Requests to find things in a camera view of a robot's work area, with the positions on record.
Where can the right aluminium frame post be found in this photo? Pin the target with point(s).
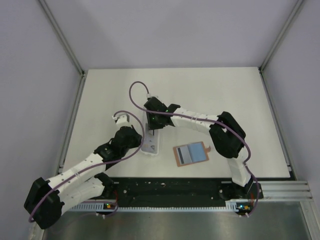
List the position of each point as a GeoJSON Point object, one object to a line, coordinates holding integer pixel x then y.
{"type": "Point", "coordinates": [298, 6]}

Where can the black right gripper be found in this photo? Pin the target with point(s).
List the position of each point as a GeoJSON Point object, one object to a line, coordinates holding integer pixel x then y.
{"type": "Point", "coordinates": [151, 125]}

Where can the aluminium base frame rail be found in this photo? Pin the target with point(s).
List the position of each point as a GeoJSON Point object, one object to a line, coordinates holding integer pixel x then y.
{"type": "Point", "coordinates": [286, 191]}

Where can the grey slotted cable duct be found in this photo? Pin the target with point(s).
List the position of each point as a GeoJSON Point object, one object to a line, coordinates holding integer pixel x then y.
{"type": "Point", "coordinates": [232, 206]}

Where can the left aluminium frame post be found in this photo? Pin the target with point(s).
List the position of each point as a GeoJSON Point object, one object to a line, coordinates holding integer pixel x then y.
{"type": "Point", "coordinates": [60, 36]}

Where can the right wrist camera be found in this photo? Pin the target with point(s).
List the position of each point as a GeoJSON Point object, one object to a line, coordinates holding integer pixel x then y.
{"type": "Point", "coordinates": [154, 104]}

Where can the white plastic basket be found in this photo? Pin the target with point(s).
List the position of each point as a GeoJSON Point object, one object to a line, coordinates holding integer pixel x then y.
{"type": "Point", "coordinates": [151, 132]}

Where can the silver VIP card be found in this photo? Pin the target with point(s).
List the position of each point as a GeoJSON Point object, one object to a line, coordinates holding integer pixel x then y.
{"type": "Point", "coordinates": [150, 145]}

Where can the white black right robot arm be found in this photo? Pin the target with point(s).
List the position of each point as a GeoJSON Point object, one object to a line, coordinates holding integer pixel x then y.
{"type": "Point", "coordinates": [226, 134]}

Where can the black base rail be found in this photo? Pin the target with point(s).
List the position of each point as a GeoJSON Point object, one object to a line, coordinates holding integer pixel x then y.
{"type": "Point", "coordinates": [166, 192]}

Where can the aluminium frame post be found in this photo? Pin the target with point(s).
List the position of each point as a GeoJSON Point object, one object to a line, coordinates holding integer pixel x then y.
{"type": "Point", "coordinates": [298, 6]}
{"type": "Point", "coordinates": [60, 36]}

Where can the tan leather card holder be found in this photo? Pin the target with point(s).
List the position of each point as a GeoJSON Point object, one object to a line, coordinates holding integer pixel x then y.
{"type": "Point", "coordinates": [198, 151]}

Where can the silver card with black stripe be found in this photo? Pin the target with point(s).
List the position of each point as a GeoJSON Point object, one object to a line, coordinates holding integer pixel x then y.
{"type": "Point", "coordinates": [184, 156]}

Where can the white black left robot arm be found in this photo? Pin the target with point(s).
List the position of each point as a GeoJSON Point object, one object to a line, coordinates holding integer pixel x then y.
{"type": "Point", "coordinates": [48, 199]}

